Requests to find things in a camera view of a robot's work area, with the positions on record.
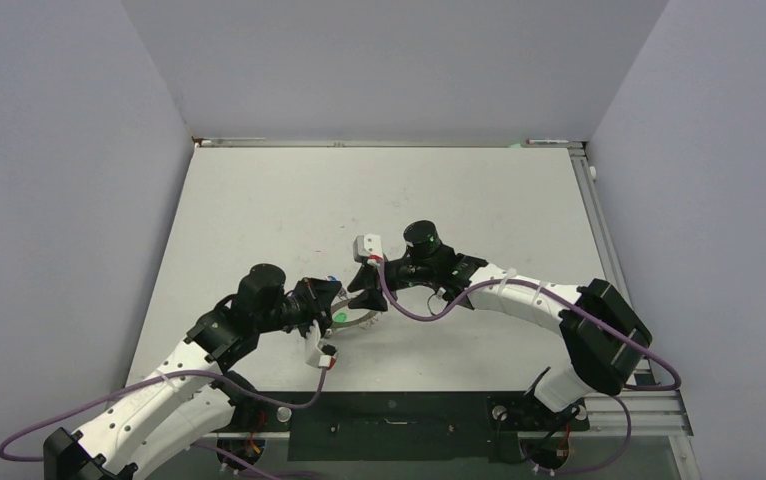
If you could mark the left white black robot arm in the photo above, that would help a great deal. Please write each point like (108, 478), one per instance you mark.
(194, 391)

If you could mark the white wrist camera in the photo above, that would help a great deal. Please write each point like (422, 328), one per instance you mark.
(317, 352)
(368, 247)

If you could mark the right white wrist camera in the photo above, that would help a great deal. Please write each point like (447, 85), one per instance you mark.
(368, 247)

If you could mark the aluminium frame rail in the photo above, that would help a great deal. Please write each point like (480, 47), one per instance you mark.
(621, 414)

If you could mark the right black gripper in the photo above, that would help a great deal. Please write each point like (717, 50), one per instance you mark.
(366, 281)

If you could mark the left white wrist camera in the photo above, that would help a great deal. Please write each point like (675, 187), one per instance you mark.
(317, 352)

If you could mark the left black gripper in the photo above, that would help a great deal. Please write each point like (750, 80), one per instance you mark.
(317, 295)

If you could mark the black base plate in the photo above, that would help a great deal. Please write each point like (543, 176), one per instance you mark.
(422, 447)

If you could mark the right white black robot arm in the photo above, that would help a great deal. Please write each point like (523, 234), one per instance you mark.
(603, 336)

